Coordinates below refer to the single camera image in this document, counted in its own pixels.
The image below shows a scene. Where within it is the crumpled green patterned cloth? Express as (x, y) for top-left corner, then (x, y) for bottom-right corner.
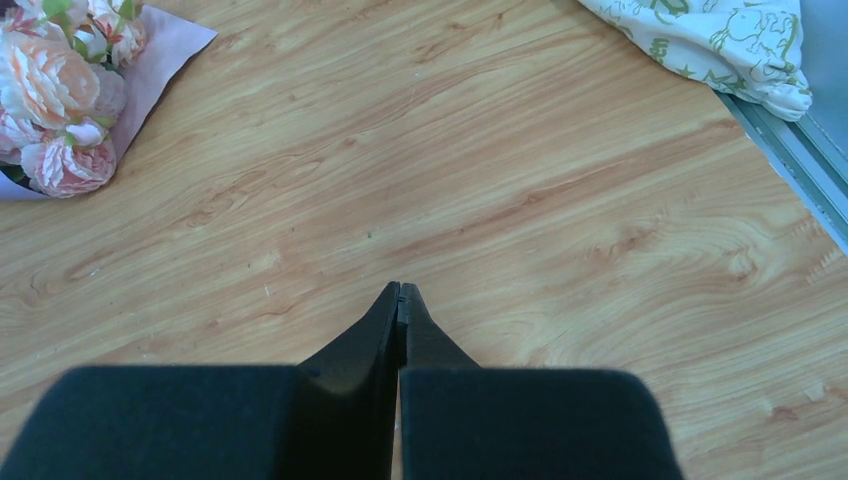
(581, 0), (813, 122)

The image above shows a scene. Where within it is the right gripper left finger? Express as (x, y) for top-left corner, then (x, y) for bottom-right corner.
(1, 282), (401, 479)

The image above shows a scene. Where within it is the purple flower bouquet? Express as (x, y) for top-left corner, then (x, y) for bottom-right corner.
(1, 0), (217, 201)

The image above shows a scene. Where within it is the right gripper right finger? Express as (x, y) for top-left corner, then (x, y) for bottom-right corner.
(398, 284), (683, 479)

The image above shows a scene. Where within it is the aluminium rail frame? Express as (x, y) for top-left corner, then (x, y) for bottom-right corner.
(716, 93), (847, 252)

